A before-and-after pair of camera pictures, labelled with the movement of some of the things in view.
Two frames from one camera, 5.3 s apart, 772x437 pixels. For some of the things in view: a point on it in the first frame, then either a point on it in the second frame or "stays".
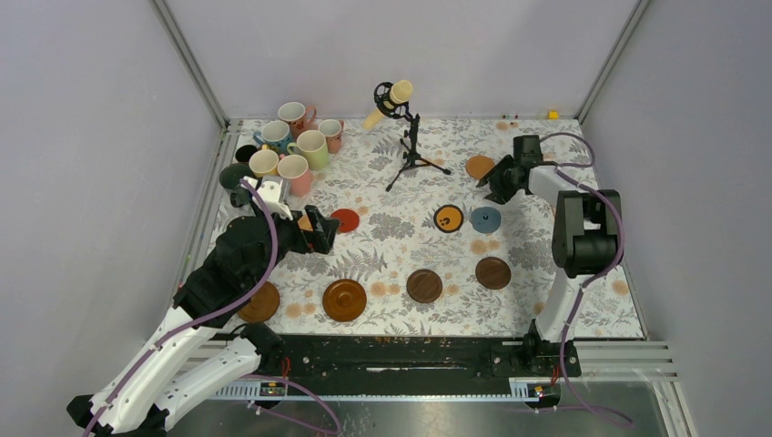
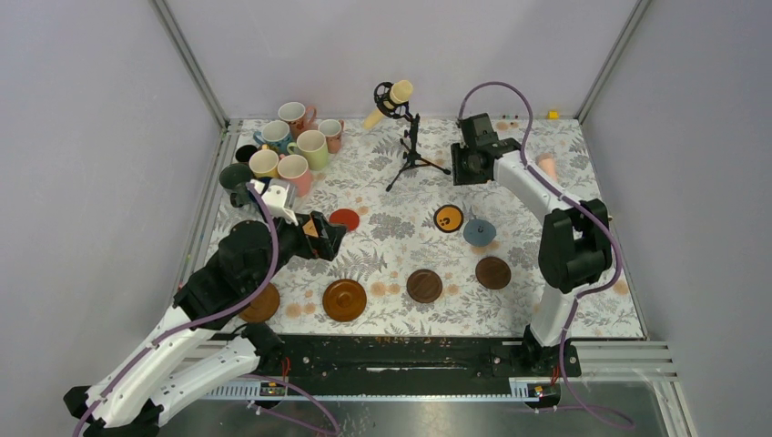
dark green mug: [230, 176] stays
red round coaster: [349, 219] stays
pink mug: [297, 169] stays
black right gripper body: [501, 180] to [462, 167]
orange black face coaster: [448, 218] stays
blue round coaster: [485, 219] to [479, 232]
